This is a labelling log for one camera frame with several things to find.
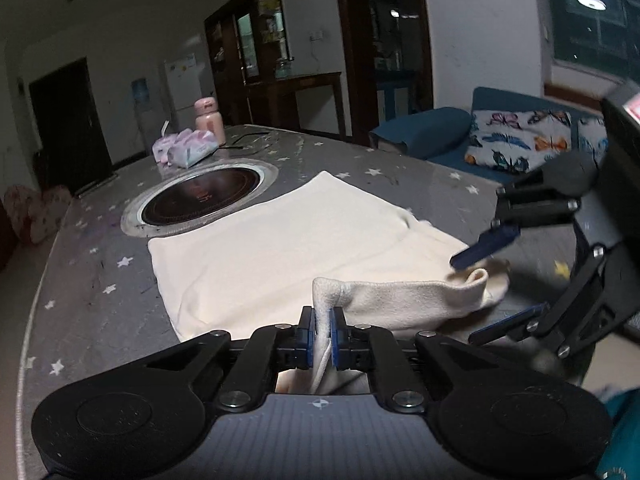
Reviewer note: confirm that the blue cabinet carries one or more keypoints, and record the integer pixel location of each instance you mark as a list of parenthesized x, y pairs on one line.
[(395, 95)]

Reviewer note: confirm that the wooden glass display cabinet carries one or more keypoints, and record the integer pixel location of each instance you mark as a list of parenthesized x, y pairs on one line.
[(230, 50)]

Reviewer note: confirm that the pink tissue pack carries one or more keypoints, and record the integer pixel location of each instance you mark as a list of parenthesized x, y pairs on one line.
[(190, 147)]

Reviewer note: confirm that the white wall socket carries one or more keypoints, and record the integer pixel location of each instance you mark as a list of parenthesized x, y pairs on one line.
[(316, 36)]

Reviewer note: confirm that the grey star print tablecloth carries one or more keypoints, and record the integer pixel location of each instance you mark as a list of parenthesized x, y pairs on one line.
[(100, 270)]

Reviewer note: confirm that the pink thermos bottle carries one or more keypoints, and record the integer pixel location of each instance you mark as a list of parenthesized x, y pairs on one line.
[(209, 122)]

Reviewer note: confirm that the pink floral cushion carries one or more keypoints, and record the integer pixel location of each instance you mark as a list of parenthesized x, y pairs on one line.
[(37, 212)]

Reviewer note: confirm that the round built-in induction cooktop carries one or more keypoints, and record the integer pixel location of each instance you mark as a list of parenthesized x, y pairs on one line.
[(200, 197)]

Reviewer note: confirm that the blue sofa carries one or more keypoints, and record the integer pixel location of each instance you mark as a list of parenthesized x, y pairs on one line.
[(440, 130)]

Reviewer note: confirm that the teal cloth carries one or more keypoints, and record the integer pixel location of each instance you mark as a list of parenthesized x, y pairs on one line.
[(625, 440)]

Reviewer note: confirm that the blue water jug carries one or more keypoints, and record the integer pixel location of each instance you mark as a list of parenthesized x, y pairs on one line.
[(140, 91)]

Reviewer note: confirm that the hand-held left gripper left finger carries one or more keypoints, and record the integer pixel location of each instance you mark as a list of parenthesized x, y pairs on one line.
[(307, 340)]

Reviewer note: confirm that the dark wooden side table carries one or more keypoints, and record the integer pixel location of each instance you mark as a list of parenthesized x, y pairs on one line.
[(300, 80)]

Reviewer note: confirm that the white water dispenser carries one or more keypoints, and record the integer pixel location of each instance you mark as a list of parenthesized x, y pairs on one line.
[(147, 125)]

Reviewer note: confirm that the butterfly print cushion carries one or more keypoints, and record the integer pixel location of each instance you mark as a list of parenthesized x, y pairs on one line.
[(515, 140), (592, 140)]

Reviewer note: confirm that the dark wooden door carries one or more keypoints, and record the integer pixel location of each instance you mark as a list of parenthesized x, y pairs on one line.
[(70, 125)]

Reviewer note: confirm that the cream white garment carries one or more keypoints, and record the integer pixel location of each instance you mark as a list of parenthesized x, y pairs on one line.
[(275, 250)]

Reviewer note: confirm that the white refrigerator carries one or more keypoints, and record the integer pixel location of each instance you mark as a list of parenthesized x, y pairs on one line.
[(182, 85)]

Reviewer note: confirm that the teal framed window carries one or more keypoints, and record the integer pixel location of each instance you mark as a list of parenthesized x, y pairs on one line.
[(590, 35)]

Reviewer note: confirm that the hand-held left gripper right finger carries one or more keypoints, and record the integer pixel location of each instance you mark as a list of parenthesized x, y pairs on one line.
[(337, 340)]

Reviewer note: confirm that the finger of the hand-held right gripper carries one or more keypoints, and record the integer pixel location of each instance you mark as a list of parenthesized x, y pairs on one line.
[(482, 247), (510, 321)]

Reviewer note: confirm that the silver metal bar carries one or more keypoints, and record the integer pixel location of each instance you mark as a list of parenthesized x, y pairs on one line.
[(97, 185)]

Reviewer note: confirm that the dark wooden door frame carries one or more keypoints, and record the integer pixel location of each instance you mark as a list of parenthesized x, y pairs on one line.
[(350, 60)]

